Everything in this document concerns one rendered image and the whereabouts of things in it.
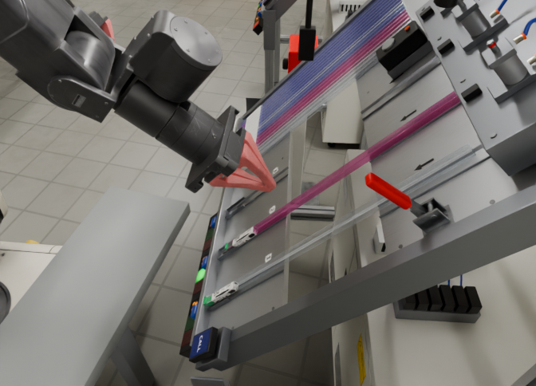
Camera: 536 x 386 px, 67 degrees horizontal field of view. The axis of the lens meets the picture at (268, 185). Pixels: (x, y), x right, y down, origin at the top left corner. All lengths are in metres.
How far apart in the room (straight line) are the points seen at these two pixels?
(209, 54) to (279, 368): 1.23
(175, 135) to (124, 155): 1.86
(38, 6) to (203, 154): 0.20
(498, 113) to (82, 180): 2.00
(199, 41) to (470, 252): 0.35
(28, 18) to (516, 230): 0.47
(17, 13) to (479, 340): 0.89
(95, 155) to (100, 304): 1.47
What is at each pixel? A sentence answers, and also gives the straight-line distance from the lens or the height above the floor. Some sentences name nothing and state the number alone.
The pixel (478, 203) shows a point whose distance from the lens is 0.48.
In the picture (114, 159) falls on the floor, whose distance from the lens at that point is 2.30.
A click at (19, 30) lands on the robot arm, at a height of 1.25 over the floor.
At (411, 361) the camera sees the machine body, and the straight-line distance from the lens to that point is 0.87.
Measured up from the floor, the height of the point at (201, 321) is 0.73.
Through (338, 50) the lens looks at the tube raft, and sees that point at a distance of 0.95.
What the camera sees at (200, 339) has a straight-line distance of 0.66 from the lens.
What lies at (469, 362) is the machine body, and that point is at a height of 0.62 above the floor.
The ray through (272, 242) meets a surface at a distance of 0.70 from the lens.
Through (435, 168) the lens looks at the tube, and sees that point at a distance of 0.52.
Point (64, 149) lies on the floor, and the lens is 2.47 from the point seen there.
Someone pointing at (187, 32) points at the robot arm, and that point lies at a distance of 0.40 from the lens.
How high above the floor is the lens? 1.39
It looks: 44 degrees down
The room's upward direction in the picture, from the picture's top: straight up
